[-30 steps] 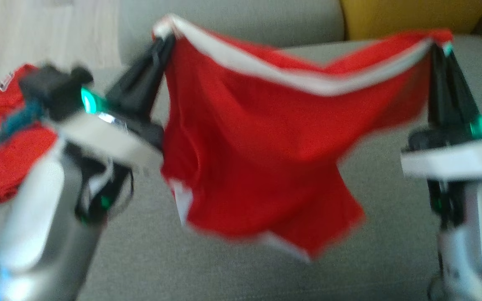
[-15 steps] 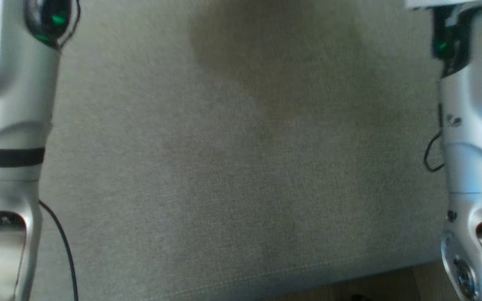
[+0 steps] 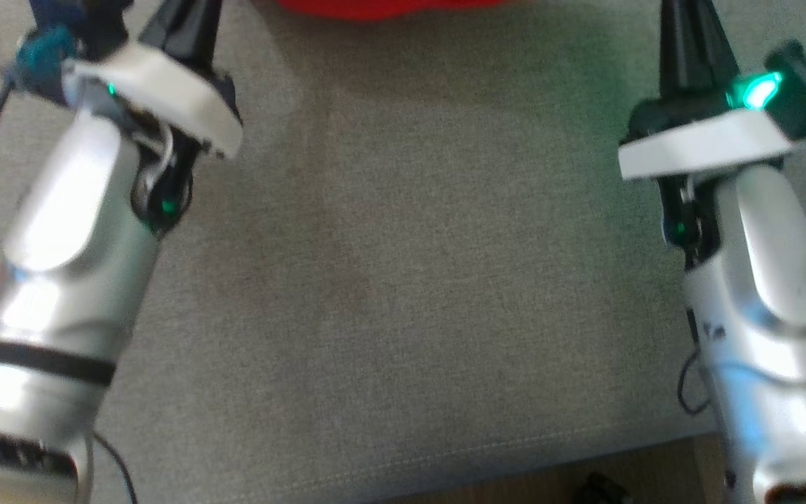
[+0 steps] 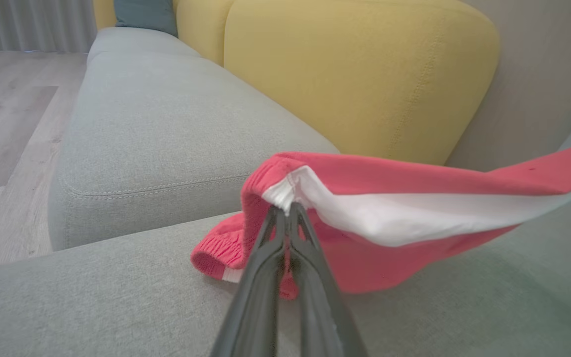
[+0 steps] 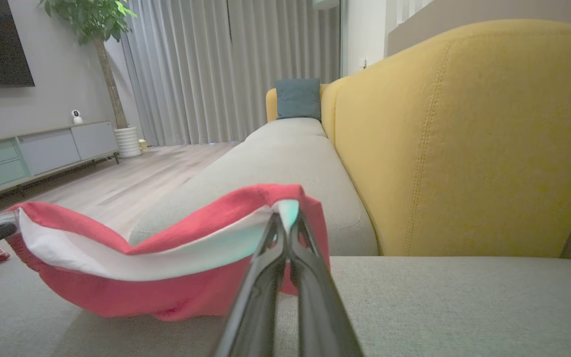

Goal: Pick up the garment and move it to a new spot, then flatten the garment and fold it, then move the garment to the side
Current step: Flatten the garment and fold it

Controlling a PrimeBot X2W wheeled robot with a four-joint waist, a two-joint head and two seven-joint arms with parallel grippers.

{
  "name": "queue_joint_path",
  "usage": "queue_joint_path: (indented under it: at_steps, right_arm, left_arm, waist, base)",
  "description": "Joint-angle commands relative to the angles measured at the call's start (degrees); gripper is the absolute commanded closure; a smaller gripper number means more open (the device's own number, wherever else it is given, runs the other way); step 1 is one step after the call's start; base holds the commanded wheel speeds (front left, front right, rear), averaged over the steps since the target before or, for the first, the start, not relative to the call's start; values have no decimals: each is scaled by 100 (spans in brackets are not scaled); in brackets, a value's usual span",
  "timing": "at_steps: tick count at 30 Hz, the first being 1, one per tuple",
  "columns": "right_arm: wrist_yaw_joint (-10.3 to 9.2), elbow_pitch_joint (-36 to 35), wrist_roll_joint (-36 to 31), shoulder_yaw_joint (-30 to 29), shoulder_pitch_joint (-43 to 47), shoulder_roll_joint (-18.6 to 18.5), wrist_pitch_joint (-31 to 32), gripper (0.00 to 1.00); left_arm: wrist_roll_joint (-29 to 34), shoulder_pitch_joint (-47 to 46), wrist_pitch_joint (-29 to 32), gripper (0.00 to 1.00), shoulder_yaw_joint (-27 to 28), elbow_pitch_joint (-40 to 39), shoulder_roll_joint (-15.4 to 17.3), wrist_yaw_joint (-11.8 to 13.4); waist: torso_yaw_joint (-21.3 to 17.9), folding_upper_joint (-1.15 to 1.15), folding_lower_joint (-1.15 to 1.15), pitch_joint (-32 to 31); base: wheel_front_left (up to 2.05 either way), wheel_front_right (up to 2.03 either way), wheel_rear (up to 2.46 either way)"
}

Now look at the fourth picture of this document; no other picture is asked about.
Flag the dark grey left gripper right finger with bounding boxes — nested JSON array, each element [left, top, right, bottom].
[[287, 202, 368, 357]]

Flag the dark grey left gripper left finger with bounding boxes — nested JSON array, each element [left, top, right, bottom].
[[211, 205, 286, 357]]

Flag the red shorts with white stripe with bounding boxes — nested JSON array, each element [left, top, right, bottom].
[[190, 140, 571, 300]]

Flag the large grey sofa chaise seat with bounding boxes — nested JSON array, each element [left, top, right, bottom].
[[0, 92, 571, 357]]

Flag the long grey sofa seat cushion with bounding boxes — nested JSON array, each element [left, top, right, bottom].
[[48, 26, 341, 251]]

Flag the large yellow sofa back cushion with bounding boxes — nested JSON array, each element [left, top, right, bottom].
[[223, 0, 501, 167]]

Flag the teal throw pillow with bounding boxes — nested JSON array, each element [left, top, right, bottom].
[[113, 0, 179, 38]]

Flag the grey pleated curtain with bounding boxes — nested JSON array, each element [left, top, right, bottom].
[[0, 0, 98, 53]]

